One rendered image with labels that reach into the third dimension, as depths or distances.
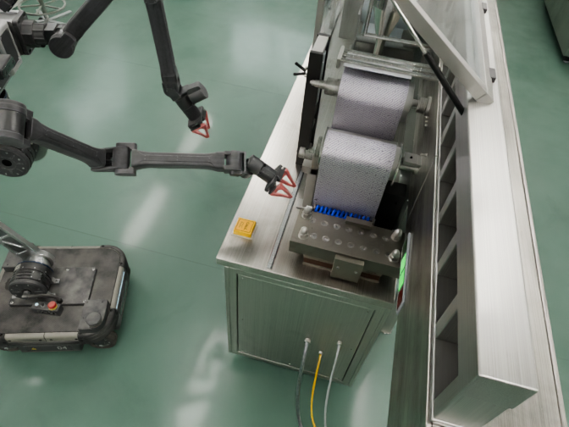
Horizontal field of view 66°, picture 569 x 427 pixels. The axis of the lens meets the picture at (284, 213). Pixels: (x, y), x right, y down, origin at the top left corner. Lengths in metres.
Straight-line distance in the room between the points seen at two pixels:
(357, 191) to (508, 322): 0.92
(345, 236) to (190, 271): 1.35
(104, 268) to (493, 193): 2.01
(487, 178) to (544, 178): 3.03
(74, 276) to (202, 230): 0.83
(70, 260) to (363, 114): 1.71
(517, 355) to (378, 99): 1.09
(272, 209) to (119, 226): 1.43
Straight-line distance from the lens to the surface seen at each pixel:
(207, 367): 2.41
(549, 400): 1.00
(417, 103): 1.69
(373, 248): 1.56
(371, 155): 1.48
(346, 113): 1.66
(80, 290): 2.44
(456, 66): 1.12
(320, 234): 1.55
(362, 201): 1.59
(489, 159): 1.01
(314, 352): 2.07
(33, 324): 2.45
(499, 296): 0.78
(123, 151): 1.58
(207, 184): 3.15
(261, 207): 1.79
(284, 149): 2.05
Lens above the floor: 2.23
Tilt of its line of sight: 49 degrees down
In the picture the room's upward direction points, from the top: 7 degrees clockwise
